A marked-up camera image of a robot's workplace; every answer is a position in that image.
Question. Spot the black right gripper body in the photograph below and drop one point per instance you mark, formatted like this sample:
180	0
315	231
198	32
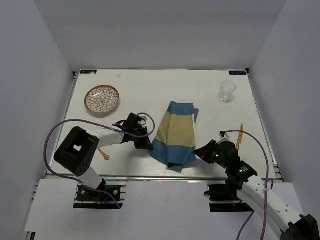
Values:
217	158

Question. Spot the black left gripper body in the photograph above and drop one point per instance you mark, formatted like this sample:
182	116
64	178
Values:
140	130

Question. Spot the blue yellow striped cloth placemat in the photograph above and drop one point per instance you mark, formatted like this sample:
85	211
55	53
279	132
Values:
175	140

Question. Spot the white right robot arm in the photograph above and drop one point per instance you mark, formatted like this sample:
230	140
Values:
286	222

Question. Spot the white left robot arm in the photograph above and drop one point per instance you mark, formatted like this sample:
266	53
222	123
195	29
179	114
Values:
77	151

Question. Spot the gold knife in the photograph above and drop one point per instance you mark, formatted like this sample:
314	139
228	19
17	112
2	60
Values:
240	137

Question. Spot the gold fork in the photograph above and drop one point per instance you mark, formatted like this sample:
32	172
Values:
104	155

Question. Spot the floral patterned ceramic plate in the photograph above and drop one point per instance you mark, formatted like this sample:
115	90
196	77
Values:
101	99

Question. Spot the clear drinking glass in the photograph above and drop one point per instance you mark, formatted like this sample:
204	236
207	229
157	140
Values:
227	89

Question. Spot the blue label sticker left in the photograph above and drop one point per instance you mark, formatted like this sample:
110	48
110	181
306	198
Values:
89	72

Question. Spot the blue label sticker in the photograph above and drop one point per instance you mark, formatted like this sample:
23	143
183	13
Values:
238	73
89	72

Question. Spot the blue label sticker right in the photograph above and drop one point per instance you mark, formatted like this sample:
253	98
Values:
238	73

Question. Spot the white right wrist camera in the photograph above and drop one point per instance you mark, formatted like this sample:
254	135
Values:
223	137

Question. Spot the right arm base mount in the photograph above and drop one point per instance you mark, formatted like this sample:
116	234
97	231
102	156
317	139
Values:
222	199

